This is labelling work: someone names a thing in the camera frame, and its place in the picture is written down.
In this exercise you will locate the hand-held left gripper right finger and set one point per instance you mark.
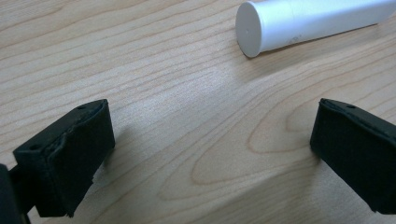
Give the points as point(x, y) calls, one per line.
point(358, 155)

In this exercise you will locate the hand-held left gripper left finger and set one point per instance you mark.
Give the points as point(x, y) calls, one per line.
point(71, 161)

